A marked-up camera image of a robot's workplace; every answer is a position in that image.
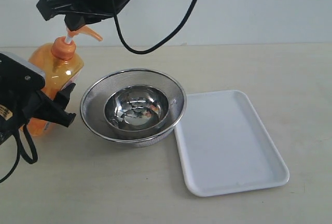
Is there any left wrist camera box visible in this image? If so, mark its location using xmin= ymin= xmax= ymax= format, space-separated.
xmin=1 ymin=52 xmax=46 ymax=79

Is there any small stainless steel bowl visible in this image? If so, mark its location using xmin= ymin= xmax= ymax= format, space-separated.
xmin=104 ymin=85 xmax=170 ymax=132

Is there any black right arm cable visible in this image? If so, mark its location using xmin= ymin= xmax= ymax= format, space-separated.
xmin=107 ymin=0 xmax=212 ymax=55

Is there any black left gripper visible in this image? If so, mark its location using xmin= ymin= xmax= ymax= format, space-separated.
xmin=1 ymin=54 xmax=76 ymax=143

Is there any steel mesh colander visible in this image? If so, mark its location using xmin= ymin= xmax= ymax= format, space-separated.
xmin=80 ymin=68 xmax=187 ymax=148

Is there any orange soap pump bottle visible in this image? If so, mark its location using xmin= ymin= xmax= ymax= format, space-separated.
xmin=24 ymin=25 xmax=103 ymax=138

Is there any white plastic tray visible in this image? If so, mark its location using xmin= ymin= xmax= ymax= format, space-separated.
xmin=175 ymin=90 xmax=290 ymax=197

